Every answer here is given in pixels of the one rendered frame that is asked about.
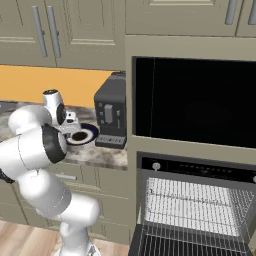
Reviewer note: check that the beige tall oven cabinet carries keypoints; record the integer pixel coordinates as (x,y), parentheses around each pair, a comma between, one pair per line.
(131,160)

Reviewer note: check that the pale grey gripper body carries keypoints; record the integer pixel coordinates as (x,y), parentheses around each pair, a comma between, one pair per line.
(70,128)

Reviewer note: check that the beige lower cupboard door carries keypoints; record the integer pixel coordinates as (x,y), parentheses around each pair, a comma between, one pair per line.
(10,206)
(113,216)

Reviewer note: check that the black built-in microwave oven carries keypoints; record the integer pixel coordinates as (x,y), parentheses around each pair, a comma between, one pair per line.
(196,100)

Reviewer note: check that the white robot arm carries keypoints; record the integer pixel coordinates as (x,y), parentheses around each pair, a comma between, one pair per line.
(36,150)

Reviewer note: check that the silver oven knob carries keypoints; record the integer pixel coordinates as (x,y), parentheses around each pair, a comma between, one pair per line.
(156,166)
(254,180)

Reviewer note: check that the dark blue rimmed plate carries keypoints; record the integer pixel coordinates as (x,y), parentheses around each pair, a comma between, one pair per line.
(90,133)

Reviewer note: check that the black coffee machine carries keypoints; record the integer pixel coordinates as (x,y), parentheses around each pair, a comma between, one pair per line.
(111,100)

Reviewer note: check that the beige drawer front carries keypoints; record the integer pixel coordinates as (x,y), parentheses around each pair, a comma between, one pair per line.
(110,181)
(75,170)

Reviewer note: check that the beige cupboard door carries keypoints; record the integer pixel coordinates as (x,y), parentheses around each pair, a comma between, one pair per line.
(90,30)
(16,30)
(248,30)
(10,206)
(180,16)
(113,216)

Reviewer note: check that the beige upper cupboard door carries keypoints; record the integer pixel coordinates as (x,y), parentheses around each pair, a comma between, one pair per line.
(16,30)
(180,16)
(90,30)
(248,30)

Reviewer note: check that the black oven door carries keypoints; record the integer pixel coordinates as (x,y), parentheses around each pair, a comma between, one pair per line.
(140,243)

